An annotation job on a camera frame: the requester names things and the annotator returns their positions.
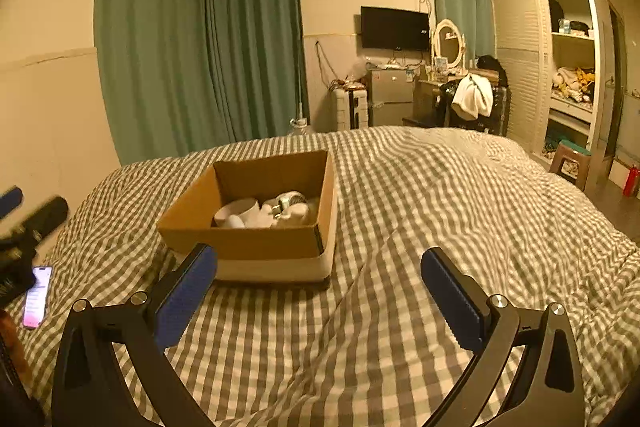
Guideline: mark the white ribbed suitcase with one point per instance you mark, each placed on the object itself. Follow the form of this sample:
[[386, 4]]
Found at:
[[350, 109]]

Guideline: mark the dark chair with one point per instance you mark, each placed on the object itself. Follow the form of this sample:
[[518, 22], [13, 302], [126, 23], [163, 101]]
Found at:
[[500, 107]]

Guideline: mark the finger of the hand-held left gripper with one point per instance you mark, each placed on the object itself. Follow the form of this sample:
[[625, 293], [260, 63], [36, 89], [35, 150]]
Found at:
[[45, 217], [11, 201]]

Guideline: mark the white dressing table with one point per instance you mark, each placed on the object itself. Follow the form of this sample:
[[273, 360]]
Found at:
[[429, 99]]

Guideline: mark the silver small fridge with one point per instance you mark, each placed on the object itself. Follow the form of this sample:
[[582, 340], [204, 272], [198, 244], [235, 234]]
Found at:
[[390, 97]]

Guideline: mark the pile of yellow clothes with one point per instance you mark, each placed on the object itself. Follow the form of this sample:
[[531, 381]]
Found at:
[[575, 82]]

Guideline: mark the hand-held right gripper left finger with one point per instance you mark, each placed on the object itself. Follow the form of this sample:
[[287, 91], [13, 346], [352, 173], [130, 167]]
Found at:
[[186, 294]]

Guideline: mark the grey checked blanket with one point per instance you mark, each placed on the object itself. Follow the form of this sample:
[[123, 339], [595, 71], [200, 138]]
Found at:
[[400, 207]]

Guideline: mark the person's left forearm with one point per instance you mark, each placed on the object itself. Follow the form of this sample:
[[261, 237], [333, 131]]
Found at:
[[19, 357]]

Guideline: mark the white sock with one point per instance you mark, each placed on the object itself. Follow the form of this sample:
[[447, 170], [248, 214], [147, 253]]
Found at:
[[257, 219]]

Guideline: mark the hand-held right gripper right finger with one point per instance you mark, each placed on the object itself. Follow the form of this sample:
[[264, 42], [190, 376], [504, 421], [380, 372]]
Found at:
[[450, 294]]

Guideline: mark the black bag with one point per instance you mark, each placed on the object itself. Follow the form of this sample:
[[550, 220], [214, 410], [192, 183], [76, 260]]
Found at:
[[491, 69]]

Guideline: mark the clear water jug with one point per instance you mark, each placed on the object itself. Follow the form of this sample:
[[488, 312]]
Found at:
[[299, 127]]

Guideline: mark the white garment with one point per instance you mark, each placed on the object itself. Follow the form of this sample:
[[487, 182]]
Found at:
[[470, 97]]

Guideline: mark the clear plastic bag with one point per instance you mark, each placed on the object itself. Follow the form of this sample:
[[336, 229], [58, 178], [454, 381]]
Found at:
[[360, 69]]

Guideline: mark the white louvred wardrobe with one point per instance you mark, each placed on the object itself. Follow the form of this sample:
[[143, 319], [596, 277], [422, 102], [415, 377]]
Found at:
[[520, 57]]

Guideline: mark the cardboard box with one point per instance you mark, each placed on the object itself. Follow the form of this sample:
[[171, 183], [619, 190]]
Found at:
[[260, 244]]

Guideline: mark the wide green curtain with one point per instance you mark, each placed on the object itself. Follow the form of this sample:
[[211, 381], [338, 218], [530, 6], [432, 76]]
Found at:
[[200, 42]]

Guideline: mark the small wooden stool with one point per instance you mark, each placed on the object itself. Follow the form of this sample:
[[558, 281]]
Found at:
[[570, 164]]

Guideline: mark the white handheld electric device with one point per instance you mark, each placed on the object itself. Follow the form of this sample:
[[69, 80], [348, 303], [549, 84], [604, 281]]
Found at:
[[295, 212]]

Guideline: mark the black wall television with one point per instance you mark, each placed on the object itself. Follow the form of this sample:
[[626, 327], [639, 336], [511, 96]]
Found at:
[[395, 28]]

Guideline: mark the red fire extinguisher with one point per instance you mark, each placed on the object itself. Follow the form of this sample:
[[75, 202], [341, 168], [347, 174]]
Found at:
[[631, 181]]

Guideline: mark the white oval vanity mirror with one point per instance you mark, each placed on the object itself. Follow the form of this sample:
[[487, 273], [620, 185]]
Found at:
[[448, 44]]

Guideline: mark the smartphone with lit screen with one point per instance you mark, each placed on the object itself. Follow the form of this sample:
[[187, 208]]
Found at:
[[39, 299]]

